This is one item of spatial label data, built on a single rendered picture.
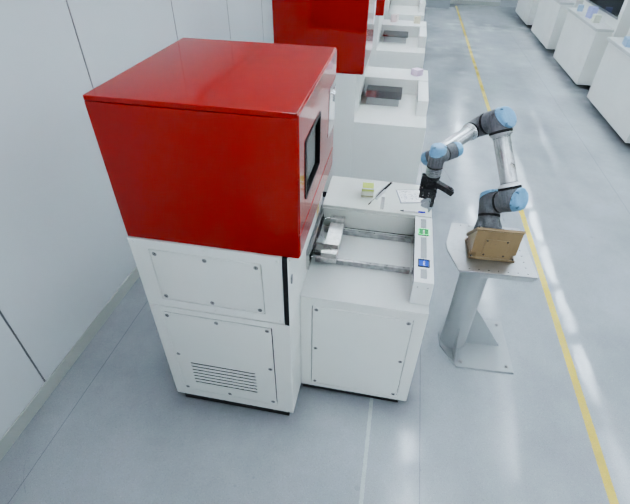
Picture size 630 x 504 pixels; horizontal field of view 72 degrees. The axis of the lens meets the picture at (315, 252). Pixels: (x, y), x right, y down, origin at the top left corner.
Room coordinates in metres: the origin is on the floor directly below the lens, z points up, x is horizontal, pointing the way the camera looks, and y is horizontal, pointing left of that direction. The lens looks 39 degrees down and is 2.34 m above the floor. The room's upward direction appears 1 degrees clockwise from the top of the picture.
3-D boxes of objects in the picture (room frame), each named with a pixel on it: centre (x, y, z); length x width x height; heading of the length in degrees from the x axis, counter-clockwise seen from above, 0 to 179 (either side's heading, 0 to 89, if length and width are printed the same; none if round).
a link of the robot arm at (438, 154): (1.88, -0.57, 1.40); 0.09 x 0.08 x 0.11; 125
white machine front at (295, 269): (1.73, 0.04, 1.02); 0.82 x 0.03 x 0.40; 170
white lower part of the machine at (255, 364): (1.79, 0.38, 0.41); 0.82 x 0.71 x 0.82; 170
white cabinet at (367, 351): (1.94, -0.33, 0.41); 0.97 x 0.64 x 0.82; 170
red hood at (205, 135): (1.78, 0.35, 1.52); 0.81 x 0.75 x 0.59; 170
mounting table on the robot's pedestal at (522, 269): (1.93, -0.97, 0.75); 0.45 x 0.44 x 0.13; 83
